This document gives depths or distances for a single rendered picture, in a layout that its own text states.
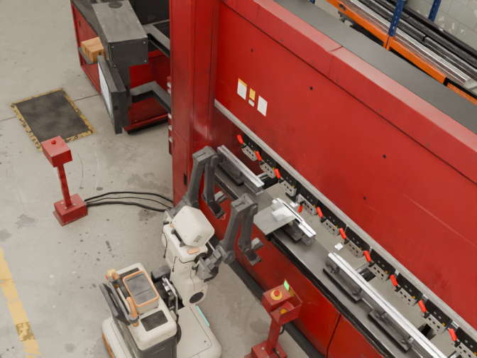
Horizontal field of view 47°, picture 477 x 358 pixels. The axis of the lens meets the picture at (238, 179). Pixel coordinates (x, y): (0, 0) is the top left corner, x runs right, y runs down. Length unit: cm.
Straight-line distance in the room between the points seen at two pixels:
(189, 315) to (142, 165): 192
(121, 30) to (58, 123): 258
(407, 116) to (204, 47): 154
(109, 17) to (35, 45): 367
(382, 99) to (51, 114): 419
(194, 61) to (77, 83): 312
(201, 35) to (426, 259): 190
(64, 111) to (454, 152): 451
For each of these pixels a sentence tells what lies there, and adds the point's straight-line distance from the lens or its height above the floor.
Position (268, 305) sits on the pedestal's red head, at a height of 75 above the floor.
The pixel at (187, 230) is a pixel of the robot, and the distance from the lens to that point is 312.
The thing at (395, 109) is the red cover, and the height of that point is 224.
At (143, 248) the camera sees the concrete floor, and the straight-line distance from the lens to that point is 475.
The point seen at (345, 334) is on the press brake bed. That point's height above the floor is 64.
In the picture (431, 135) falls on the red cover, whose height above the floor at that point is 224.
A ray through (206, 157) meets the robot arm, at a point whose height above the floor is 162.
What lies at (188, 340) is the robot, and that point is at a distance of 395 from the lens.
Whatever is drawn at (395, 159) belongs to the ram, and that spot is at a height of 198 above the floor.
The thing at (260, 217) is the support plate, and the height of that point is 100.
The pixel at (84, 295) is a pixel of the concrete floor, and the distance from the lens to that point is 454.
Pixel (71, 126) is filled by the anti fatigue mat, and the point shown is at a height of 1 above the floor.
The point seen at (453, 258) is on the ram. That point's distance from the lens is 285.
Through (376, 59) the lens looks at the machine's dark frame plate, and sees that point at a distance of 287.
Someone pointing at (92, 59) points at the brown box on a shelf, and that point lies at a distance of 507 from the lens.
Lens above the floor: 374
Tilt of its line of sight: 45 degrees down
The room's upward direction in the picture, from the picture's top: 6 degrees clockwise
